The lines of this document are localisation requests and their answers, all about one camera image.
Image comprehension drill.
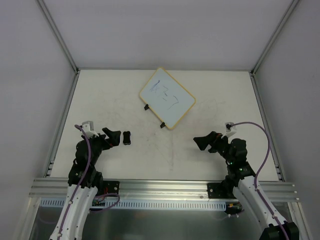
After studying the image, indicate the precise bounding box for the black whiteboard eraser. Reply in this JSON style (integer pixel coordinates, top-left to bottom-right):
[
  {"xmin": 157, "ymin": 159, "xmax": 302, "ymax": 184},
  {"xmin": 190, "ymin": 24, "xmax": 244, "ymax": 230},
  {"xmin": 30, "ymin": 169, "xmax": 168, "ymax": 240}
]
[{"xmin": 123, "ymin": 131, "xmax": 131, "ymax": 146}]

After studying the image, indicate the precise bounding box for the white whiteboard yellow frame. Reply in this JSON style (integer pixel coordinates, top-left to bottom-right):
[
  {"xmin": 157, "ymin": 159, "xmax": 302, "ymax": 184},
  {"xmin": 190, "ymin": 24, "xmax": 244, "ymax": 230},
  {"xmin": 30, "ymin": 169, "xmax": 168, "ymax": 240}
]
[{"xmin": 139, "ymin": 67, "xmax": 196, "ymax": 130}]

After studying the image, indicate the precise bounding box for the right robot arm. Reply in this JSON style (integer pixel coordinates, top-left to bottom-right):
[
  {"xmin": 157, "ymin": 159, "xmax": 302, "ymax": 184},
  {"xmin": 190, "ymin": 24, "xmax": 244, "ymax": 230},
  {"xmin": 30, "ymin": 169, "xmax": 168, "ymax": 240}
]
[{"xmin": 193, "ymin": 131, "xmax": 300, "ymax": 240}]

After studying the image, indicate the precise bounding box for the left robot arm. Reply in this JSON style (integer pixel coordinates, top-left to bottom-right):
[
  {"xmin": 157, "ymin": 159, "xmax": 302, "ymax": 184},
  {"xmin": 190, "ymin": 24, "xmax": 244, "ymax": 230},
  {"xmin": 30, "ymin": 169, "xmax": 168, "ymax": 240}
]
[{"xmin": 49, "ymin": 121, "xmax": 121, "ymax": 240}]

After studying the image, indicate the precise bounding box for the black whiteboard foot right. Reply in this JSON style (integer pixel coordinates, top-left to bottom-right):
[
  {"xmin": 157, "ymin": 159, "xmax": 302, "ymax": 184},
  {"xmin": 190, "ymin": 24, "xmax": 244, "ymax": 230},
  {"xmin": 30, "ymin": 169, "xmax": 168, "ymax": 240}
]
[{"xmin": 160, "ymin": 122, "xmax": 166, "ymax": 129}]

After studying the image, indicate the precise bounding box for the black whiteboard foot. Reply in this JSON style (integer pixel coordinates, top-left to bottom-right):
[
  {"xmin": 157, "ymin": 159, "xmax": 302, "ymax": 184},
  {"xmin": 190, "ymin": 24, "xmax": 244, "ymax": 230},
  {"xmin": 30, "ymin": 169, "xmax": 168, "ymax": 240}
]
[
  {"xmin": 144, "ymin": 104, "xmax": 150, "ymax": 111},
  {"xmin": 160, "ymin": 122, "xmax": 166, "ymax": 129}
]

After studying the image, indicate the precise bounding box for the black whiteboard foot left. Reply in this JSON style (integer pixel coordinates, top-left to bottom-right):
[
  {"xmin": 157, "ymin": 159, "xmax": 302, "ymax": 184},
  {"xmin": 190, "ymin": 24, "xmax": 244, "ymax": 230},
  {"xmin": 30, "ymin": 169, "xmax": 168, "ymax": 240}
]
[{"xmin": 144, "ymin": 104, "xmax": 150, "ymax": 111}]

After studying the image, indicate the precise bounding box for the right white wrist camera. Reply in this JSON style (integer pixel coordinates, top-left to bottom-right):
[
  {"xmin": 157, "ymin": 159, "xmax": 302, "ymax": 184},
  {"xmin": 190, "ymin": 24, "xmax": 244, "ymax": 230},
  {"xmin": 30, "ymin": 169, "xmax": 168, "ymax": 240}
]
[{"xmin": 221, "ymin": 122, "xmax": 237, "ymax": 139}]

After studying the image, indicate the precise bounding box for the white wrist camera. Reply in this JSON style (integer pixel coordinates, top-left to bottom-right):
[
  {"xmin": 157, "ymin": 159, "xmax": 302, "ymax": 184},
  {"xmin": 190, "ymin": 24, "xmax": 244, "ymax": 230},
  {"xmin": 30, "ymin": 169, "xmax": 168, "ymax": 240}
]
[
  {"xmin": 221, "ymin": 122, "xmax": 237, "ymax": 139},
  {"xmin": 81, "ymin": 120, "xmax": 99, "ymax": 138}
]

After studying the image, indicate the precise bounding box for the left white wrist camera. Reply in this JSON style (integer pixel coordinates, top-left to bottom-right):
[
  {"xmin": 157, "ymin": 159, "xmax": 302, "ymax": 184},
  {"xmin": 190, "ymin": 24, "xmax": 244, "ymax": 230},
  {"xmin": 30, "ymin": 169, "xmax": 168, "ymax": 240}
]
[{"xmin": 81, "ymin": 120, "xmax": 99, "ymax": 138}]

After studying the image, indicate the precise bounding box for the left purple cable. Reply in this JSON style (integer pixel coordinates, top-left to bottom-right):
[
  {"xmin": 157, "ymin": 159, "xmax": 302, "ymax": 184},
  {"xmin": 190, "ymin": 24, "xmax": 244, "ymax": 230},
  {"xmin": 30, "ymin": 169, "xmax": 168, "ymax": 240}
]
[{"xmin": 56, "ymin": 124, "xmax": 120, "ymax": 240}]

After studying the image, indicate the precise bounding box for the purple cable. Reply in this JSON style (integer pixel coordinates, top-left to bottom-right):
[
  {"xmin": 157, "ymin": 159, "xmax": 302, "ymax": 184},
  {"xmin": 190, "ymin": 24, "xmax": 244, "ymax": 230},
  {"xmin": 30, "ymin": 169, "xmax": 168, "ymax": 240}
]
[
  {"xmin": 56, "ymin": 124, "xmax": 120, "ymax": 240},
  {"xmin": 231, "ymin": 121, "xmax": 288, "ymax": 240}
]

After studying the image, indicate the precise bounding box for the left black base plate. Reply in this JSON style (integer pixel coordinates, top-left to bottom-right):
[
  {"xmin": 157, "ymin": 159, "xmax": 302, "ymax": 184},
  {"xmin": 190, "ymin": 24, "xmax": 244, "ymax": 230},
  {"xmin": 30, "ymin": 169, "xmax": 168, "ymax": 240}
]
[{"xmin": 96, "ymin": 180, "xmax": 120, "ymax": 196}]

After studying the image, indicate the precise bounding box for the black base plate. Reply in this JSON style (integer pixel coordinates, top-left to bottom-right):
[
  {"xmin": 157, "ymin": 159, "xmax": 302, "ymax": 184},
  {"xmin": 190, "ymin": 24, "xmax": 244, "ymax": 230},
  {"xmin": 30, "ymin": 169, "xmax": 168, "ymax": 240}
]
[
  {"xmin": 96, "ymin": 180, "xmax": 120, "ymax": 196},
  {"xmin": 207, "ymin": 182, "xmax": 235, "ymax": 199}
]

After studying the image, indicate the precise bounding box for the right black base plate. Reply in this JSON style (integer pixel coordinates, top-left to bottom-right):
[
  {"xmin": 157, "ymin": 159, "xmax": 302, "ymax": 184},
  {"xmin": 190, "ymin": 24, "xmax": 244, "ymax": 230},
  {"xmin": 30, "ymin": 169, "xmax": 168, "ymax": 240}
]
[{"xmin": 207, "ymin": 182, "xmax": 235, "ymax": 199}]

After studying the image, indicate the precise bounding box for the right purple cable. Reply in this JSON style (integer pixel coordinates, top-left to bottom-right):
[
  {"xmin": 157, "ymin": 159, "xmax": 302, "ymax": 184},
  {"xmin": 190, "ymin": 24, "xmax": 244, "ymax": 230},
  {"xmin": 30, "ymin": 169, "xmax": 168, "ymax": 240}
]
[{"xmin": 231, "ymin": 121, "xmax": 288, "ymax": 240}]

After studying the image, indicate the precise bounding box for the aluminium front rail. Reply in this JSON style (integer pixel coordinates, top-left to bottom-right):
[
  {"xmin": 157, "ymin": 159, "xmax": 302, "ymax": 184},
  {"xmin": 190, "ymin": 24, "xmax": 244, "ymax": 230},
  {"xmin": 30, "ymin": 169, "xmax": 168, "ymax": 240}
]
[{"xmin": 28, "ymin": 177, "xmax": 300, "ymax": 203}]

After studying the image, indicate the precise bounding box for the white slotted cable duct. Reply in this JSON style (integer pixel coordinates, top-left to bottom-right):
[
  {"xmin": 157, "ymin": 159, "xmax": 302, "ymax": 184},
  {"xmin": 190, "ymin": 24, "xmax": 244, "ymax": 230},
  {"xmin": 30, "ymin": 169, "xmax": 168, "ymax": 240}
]
[{"xmin": 39, "ymin": 197, "xmax": 227, "ymax": 212}]

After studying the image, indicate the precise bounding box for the left aluminium frame post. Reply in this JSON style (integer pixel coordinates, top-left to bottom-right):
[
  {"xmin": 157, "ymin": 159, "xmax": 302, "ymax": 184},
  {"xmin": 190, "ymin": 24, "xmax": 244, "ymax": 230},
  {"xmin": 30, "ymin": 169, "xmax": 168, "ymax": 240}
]
[{"xmin": 35, "ymin": 0, "xmax": 79, "ymax": 74}]

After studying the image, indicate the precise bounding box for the aluminium frame post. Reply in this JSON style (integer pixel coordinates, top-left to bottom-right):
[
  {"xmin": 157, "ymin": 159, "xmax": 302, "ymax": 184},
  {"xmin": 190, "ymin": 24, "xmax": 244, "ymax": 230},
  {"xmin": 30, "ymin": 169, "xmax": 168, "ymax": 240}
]
[
  {"xmin": 35, "ymin": 0, "xmax": 79, "ymax": 74},
  {"xmin": 250, "ymin": 0, "xmax": 300, "ymax": 76}
]

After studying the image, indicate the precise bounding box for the right aluminium frame post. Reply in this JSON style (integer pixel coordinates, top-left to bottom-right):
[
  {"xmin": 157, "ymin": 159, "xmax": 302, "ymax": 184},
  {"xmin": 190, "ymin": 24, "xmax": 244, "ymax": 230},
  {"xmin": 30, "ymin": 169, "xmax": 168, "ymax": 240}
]
[{"xmin": 250, "ymin": 0, "xmax": 300, "ymax": 76}]

